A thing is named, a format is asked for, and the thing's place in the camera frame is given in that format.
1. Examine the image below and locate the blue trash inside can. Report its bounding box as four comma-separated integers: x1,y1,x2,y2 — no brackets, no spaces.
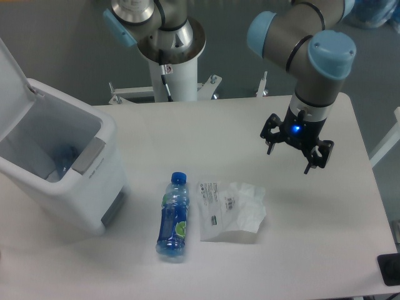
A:
54,145,79,177

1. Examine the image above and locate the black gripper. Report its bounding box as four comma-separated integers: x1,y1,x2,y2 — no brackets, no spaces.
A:
260,109,334,174

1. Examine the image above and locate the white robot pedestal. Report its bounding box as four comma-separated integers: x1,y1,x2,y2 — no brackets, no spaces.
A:
137,17,206,103

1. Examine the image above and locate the blue plastic bag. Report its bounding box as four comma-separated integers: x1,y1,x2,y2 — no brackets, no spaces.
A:
344,0,399,29

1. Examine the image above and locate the blue plastic bottle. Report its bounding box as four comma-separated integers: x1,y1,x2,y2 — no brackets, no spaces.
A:
156,172,190,263

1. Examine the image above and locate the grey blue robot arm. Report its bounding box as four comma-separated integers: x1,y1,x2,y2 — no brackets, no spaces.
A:
103,1,356,169

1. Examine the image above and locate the white plastic wrapper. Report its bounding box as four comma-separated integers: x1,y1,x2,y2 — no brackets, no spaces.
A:
196,181,266,243

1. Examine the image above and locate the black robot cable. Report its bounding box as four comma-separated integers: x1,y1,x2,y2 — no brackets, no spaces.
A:
157,49,174,103

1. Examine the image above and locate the black device at table edge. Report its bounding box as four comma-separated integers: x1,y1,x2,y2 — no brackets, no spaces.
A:
377,253,399,286

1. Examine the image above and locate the white frame bar right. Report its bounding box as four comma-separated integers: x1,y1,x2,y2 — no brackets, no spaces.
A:
369,107,399,168

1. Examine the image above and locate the white metal base frame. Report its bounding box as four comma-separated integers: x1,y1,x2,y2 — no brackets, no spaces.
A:
108,71,269,105

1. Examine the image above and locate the white trash can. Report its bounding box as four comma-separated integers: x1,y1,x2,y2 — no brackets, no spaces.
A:
1,44,128,235

